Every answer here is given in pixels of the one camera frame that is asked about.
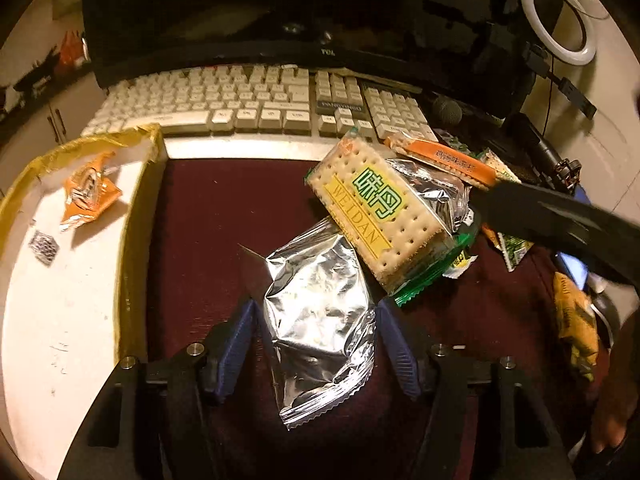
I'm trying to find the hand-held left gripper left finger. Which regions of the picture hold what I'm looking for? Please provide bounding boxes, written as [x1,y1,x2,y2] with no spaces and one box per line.
[57,297,261,480]

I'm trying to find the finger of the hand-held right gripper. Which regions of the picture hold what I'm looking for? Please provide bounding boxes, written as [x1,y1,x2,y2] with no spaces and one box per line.
[472,180,640,288]

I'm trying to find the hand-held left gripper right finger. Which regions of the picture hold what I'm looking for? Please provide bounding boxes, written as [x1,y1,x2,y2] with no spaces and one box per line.
[375,299,576,480]

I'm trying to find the orange label cracker packet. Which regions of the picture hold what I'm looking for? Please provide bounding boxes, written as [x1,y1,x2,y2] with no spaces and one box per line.
[384,130,497,190]

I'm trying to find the green yellow label cracker packet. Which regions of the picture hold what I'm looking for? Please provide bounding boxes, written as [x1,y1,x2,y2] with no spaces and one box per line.
[304,127,478,308]

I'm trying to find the white tray with gold rim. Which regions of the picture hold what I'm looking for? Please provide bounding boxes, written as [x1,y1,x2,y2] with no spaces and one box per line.
[0,124,168,480]

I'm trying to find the small orange snack packet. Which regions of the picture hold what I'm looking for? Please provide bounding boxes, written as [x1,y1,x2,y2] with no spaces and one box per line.
[59,151,124,232]

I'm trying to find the person's right forearm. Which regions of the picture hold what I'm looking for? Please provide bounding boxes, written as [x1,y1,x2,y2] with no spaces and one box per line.
[575,310,640,476]

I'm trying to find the tablet with lit screen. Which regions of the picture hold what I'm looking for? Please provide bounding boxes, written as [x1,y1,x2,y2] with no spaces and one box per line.
[555,252,592,292]

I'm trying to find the black shotgun microphone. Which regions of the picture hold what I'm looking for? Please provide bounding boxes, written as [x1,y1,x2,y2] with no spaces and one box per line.
[507,112,585,193]

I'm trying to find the yellow snack packet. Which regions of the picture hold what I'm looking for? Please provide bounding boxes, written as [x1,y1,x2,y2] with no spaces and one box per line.
[551,271,600,382]

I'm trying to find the dark red table mat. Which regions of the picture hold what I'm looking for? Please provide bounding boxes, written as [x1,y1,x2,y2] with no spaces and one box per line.
[145,157,611,480]

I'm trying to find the mesh head microphone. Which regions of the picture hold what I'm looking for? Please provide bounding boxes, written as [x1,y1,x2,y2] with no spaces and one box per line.
[431,96,463,127]

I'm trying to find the small silver wrapper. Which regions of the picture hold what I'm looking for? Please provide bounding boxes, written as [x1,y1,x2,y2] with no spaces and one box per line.
[27,230,62,266]

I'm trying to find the white grey keyboard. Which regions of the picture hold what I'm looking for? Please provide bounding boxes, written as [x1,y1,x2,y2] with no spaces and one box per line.
[80,64,441,143]

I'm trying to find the white kitchen base cabinet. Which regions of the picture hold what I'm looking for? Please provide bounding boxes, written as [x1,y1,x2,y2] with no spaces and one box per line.
[0,77,108,196]

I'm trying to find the orange plastic bag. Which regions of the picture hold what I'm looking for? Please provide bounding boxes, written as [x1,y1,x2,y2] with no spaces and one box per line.
[57,30,92,70]

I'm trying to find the black computer monitor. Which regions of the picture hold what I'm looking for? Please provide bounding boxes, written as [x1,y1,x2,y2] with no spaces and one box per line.
[80,0,531,96]

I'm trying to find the black ring light stand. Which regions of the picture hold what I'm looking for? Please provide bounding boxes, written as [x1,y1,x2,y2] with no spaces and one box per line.
[522,42,598,121]

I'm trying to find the white ring light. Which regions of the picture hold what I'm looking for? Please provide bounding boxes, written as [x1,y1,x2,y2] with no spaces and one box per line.
[520,0,598,66]

